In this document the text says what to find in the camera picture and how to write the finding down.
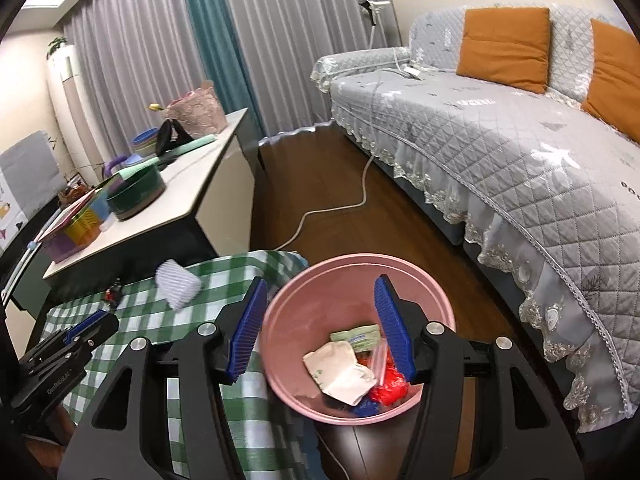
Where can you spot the white power strip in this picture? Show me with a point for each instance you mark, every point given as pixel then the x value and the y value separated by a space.
pixel 414 71

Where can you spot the blue plastic bag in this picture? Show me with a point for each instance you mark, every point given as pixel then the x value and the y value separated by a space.
pixel 365 405

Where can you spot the white top cabinet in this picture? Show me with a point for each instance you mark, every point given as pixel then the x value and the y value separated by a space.
pixel 200 185

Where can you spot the gold ornament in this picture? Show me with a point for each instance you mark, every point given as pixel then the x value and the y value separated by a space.
pixel 156 107

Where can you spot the colourful storage containers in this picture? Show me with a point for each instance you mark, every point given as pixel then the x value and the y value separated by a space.
pixel 75 230

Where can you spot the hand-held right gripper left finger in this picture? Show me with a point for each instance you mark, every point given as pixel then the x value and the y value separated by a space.
pixel 245 335

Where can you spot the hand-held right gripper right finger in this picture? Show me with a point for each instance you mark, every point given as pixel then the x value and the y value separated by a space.
pixel 395 330

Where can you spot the green and white snack packet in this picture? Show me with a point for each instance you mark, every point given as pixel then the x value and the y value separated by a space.
pixel 360 335

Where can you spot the orange cushion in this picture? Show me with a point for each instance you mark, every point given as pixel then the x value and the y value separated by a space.
pixel 505 47
pixel 615 80

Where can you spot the plant on air conditioner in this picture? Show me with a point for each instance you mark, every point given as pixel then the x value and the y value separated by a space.
pixel 57 46

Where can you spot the pink lace basket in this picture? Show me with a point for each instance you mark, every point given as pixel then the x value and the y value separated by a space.
pixel 197 110

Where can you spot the small potted plant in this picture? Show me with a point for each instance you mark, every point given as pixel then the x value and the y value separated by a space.
pixel 75 190

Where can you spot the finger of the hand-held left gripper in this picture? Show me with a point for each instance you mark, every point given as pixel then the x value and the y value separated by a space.
pixel 102 332
pixel 87 321

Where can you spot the mint green board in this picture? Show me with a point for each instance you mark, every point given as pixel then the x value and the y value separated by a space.
pixel 195 146

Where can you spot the white standing air conditioner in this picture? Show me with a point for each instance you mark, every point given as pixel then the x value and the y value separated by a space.
pixel 70 105

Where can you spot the red plastic bag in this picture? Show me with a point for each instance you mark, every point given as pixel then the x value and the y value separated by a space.
pixel 392 387

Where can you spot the grey curtain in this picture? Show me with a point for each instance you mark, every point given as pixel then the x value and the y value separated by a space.
pixel 300 35

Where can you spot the white foam net sleeve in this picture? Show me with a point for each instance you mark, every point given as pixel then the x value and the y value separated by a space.
pixel 177 285

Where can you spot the clear plastic wrapper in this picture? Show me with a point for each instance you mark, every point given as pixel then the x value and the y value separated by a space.
pixel 377 360

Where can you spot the dark low cabinet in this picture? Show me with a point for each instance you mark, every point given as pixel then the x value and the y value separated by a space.
pixel 25 270

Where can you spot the green round tin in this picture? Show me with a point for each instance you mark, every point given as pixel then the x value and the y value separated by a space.
pixel 135 192

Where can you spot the black and pink hair clip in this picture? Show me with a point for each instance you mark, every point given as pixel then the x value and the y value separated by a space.
pixel 112 294

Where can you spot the grey cloth cover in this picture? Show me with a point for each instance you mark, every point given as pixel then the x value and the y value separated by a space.
pixel 27 170

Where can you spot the stack of coloured bowls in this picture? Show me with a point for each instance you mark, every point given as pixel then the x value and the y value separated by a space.
pixel 144 142

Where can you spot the white paper bag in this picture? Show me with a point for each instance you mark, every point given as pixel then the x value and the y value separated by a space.
pixel 340 370

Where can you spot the grey quilted sofa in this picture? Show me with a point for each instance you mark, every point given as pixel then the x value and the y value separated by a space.
pixel 500 160

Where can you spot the teal curtain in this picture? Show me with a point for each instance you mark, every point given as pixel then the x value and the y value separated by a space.
pixel 215 25

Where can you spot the green checkered tablecloth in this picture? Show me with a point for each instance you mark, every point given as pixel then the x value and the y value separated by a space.
pixel 200 280

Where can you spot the pink plastic bin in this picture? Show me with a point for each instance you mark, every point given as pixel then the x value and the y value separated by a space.
pixel 320 290

